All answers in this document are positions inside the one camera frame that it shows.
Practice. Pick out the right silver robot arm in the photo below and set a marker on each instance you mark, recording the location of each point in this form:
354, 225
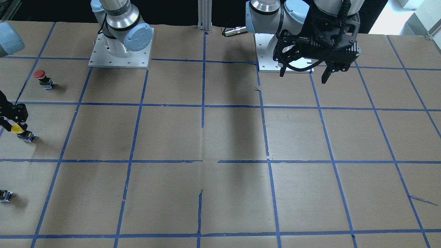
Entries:
123, 42

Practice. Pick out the red push button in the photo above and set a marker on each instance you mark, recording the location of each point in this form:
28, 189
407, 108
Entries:
46, 82

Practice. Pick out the aluminium frame post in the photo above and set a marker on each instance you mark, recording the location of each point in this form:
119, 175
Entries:
204, 12

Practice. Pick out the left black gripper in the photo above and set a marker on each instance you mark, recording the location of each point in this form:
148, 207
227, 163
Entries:
315, 21

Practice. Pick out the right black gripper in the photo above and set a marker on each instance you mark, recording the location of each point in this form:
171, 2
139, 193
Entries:
13, 113

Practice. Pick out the yellow push button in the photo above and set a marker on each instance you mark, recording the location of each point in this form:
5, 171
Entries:
23, 135

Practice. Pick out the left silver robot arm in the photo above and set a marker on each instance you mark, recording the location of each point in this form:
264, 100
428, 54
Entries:
265, 18

